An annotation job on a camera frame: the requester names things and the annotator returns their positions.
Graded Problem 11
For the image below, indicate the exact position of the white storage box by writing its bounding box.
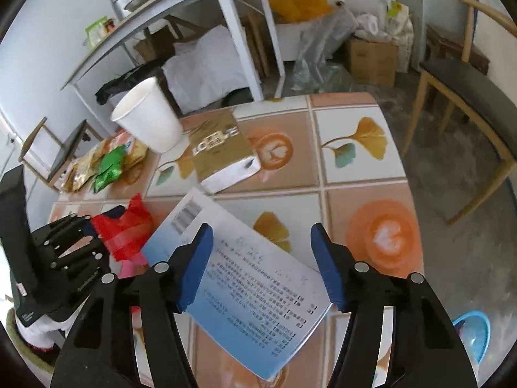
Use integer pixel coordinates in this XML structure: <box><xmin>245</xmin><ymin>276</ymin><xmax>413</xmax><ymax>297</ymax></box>
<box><xmin>275</xmin><ymin>19</ymin><xmax>320</xmax><ymax>62</ymax></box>

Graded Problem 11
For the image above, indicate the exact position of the closed cardboard box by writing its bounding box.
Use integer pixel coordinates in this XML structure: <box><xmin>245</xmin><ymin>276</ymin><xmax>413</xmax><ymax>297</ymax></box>
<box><xmin>343</xmin><ymin>37</ymin><xmax>399</xmax><ymax>88</ymax></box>

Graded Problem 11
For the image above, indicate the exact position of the red plastic wrapper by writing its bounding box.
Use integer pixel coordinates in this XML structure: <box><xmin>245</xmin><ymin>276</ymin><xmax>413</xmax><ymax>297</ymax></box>
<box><xmin>91</xmin><ymin>193</ymin><xmax>154</xmax><ymax>263</ymax></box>

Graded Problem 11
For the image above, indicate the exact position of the green food packet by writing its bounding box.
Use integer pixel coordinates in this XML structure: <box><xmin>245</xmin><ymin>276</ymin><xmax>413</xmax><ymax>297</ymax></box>
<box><xmin>84</xmin><ymin>16</ymin><xmax>116</xmax><ymax>45</ymax></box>

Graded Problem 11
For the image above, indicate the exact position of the olive green stool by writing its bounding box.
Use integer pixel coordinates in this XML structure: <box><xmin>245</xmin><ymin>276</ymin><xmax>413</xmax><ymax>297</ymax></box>
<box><xmin>6</xmin><ymin>307</ymin><xmax>57</xmax><ymax>374</ymax></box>

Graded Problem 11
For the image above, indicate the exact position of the white plastic bag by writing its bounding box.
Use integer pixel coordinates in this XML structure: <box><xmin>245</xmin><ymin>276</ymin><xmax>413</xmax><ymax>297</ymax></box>
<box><xmin>354</xmin><ymin>12</ymin><xmax>382</xmax><ymax>41</ymax></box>

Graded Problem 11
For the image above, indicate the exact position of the brown cardboard sheet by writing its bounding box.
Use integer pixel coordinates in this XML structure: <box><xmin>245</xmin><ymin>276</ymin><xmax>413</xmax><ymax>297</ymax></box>
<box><xmin>133</xmin><ymin>28</ymin><xmax>178</xmax><ymax>65</ymax></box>

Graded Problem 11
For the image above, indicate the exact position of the black plastic bag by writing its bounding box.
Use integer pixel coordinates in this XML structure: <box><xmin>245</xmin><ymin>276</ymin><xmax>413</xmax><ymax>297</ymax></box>
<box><xmin>96</xmin><ymin>65</ymin><xmax>164</xmax><ymax>106</ymax></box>

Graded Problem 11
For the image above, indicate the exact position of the dark brown wooden stool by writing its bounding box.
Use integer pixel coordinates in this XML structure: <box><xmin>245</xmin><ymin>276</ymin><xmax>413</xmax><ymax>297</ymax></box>
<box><xmin>426</xmin><ymin>24</ymin><xmax>490</xmax><ymax>75</ymax></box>

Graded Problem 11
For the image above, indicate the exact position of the white mattress with blue edge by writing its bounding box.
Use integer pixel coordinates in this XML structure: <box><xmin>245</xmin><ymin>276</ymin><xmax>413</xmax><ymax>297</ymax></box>
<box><xmin>476</xmin><ymin>0</ymin><xmax>517</xmax><ymax>73</ymax></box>

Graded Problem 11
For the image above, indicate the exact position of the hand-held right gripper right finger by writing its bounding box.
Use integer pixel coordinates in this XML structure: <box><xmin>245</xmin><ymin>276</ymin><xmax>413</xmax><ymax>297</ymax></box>
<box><xmin>310</xmin><ymin>222</ymin><xmax>479</xmax><ymax>388</ymax></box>

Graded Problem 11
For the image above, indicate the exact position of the white woven sack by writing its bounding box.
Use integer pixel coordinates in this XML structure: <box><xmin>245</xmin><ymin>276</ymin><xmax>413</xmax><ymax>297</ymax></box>
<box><xmin>164</xmin><ymin>24</ymin><xmax>254</xmax><ymax>116</ymax></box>

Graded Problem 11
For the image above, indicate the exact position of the pale grey cabinet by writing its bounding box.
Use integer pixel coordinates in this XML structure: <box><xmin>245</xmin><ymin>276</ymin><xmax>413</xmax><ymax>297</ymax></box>
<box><xmin>420</xmin><ymin>0</ymin><xmax>477</xmax><ymax>61</ymax></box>

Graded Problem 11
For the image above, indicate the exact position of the wooden board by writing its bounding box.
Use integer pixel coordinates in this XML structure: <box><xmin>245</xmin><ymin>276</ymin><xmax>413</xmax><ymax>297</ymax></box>
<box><xmin>236</xmin><ymin>0</ymin><xmax>270</xmax><ymax>79</ymax></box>

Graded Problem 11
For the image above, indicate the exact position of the golden snack packet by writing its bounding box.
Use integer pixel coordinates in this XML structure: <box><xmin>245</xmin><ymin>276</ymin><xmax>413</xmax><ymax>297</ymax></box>
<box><xmin>121</xmin><ymin>137</ymin><xmax>148</xmax><ymax>172</ymax></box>
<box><xmin>62</xmin><ymin>154</ymin><xmax>101</xmax><ymax>192</ymax></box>

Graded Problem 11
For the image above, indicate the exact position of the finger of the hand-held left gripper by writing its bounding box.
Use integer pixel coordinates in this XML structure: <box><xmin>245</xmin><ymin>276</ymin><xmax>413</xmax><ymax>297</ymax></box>
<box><xmin>52</xmin><ymin>238</ymin><xmax>111</xmax><ymax>292</ymax></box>
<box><xmin>32</xmin><ymin>205</ymin><xmax>126</xmax><ymax>258</ymax></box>

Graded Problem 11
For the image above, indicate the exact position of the white bag with green print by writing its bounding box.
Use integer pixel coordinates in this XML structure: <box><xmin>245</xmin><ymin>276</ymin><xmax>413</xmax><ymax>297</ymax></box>
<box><xmin>377</xmin><ymin>0</ymin><xmax>415</xmax><ymax>74</ymax></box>

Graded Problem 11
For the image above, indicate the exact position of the gold white tissue pack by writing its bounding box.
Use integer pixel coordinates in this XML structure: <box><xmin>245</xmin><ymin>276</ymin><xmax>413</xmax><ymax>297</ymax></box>
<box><xmin>189</xmin><ymin>109</ymin><xmax>262</xmax><ymax>194</ymax></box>

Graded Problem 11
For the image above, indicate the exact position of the white paper cup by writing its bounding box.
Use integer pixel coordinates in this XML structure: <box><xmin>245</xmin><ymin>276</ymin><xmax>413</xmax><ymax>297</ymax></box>
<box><xmin>110</xmin><ymin>77</ymin><xmax>184</xmax><ymax>154</ymax></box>

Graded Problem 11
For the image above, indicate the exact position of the white side table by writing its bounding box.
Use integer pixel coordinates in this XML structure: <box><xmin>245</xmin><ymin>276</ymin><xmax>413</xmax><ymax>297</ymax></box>
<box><xmin>60</xmin><ymin>0</ymin><xmax>287</xmax><ymax>102</ymax></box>

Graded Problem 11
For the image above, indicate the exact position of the small green snack packet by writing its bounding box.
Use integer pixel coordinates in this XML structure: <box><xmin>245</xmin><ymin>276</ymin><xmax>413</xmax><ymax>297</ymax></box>
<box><xmin>93</xmin><ymin>145</ymin><xmax>127</xmax><ymax>194</ymax></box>

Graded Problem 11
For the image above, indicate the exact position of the wooden chair with black seat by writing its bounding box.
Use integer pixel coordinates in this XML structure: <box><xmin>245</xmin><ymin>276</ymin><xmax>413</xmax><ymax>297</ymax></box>
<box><xmin>402</xmin><ymin>0</ymin><xmax>517</xmax><ymax>225</ymax></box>
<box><xmin>18</xmin><ymin>117</ymin><xmax>103</xmax><ymax>192</ymax></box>

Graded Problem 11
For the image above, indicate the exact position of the pink wrapper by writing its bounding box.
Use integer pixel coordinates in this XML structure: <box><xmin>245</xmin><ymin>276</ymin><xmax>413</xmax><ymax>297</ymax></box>
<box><xmin>119</xmin><ymin>253</ymin><xmax>150</xmax><ymax>279</ymax></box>

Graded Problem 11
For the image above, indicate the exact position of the blue plastic wastebasket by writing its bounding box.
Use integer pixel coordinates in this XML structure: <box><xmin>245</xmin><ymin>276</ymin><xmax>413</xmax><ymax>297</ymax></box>
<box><xmin>452</xmin><ymin>310</ymin><xmax>491</xmax><ymax>366</ymax></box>

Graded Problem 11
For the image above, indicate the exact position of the clear plastic sheet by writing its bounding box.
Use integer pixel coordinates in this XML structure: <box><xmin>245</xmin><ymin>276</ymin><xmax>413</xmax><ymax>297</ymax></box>
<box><xmin>291</xmin><ymin>8</ymin><xmax>358</xmax><ymax>93</ymax></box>

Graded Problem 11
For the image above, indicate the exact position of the blue white carton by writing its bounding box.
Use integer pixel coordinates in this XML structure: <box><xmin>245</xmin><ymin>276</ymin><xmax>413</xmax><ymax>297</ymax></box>
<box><xmin>141</xmin><ymin>188</ymin><xmax>332</xmax><ymax>381</ymax></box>

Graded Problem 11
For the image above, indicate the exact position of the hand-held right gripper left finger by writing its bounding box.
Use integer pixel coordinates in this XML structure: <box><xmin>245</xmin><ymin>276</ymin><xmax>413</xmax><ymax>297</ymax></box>
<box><xmin>50</xmin><ymin>222</ymin><xmax>214</xmax><ymax>388</ymax></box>

